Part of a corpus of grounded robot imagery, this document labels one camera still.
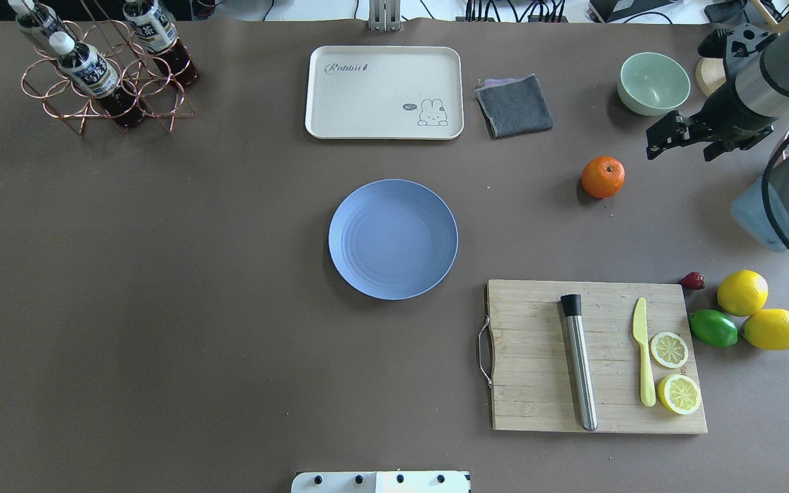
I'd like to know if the yellow plastic knife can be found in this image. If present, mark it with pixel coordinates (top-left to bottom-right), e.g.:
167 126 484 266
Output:
632 297 657 407

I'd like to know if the cream rabbit tray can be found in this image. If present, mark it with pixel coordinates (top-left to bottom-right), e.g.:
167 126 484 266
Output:
304 46 464 140

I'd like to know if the copper wire bottle rack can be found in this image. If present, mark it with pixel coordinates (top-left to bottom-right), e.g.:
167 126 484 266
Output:
20 1 194 134

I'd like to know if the grey folded cloth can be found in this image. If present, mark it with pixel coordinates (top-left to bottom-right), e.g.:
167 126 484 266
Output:
475 74 554 138

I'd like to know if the steel muddler black tip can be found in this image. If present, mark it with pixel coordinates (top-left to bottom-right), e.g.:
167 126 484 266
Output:
560 294 599 433

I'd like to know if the yellow lemon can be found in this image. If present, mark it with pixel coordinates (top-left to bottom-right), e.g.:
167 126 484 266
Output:
741 309 789 351
716 270 769 316

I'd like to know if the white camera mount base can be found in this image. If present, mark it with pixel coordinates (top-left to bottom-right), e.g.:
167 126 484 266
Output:
290 470 472 492

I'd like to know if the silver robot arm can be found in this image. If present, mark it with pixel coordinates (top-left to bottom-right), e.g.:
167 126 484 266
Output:
646 25 789 252

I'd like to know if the lemon half lower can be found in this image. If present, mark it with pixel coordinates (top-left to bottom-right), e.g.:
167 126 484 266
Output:
657 374 701 415

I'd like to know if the lemon half upper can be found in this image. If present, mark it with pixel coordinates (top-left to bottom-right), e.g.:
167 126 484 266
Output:
649 331 690 369

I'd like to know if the yellow lemon lower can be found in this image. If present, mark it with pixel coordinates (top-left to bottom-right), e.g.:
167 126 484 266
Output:
741 309 789 351

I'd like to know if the wooden cup stand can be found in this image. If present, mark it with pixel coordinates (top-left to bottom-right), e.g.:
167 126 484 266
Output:
695 1 789 97

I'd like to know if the small red strawberry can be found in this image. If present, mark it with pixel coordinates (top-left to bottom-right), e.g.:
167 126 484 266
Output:
679 271 705 290

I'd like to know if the tea bottle right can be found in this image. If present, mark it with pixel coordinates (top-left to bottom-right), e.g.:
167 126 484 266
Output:
122 1 199 88

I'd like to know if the tea bottle left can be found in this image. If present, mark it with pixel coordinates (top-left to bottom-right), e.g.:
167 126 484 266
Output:
8 0 76 53

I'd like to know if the blue round plate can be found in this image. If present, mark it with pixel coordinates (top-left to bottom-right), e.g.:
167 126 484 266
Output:
328 179 458 301

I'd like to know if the wooden cutting board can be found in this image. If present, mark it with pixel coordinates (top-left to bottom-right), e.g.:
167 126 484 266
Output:
486 279 707 435

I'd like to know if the lemon half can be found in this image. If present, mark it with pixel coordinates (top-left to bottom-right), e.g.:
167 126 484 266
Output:
657 374 701 415
649 331 690 369

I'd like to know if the green lime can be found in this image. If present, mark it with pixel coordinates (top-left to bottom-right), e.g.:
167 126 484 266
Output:
688 309 739 349

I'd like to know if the orange fruit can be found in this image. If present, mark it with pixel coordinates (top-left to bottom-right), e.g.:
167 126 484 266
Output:
580 156 625 199

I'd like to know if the tea bottle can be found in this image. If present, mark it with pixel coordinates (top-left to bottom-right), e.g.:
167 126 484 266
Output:
122 1 199 88
48 31 145 128
8 0 76 53

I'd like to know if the tea bottle front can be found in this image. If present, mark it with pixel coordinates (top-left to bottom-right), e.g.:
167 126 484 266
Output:
48 31 145 128

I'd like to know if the yellow lemon upper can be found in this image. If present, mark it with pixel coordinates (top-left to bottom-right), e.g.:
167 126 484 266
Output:
716 270 769 316

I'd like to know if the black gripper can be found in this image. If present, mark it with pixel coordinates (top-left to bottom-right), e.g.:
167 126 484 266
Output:
646 81 775 162

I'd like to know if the green ceramic bowl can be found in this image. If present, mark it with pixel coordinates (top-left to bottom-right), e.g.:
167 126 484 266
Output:
617 52 691 116

